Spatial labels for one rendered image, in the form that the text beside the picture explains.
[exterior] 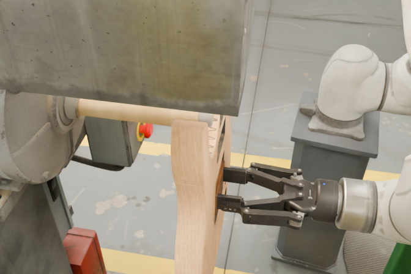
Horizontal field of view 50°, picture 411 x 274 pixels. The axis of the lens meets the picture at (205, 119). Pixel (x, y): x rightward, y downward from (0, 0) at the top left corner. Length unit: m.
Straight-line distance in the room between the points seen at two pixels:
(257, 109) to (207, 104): 2.30
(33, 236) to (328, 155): 0.94
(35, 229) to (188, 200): 0.48
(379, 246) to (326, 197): 1.38
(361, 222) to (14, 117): 0.56
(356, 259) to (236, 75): 1.73
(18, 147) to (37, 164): 0.05
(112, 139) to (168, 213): 1.17
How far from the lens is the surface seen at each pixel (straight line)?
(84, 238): 1.32
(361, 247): 2.12
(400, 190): 0.68
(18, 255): 1.01
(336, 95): 1.42
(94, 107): 0.66
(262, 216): 0.75
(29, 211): 1.00
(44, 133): 0.67
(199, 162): 0.57
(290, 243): 1.90
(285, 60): 3.22
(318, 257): 1.94
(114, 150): 1.02
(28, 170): 0.67
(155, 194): 2.21
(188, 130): 0.55
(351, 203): 0.77
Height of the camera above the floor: 1.65
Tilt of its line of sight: 39 degrees down
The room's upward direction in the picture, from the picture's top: straight up
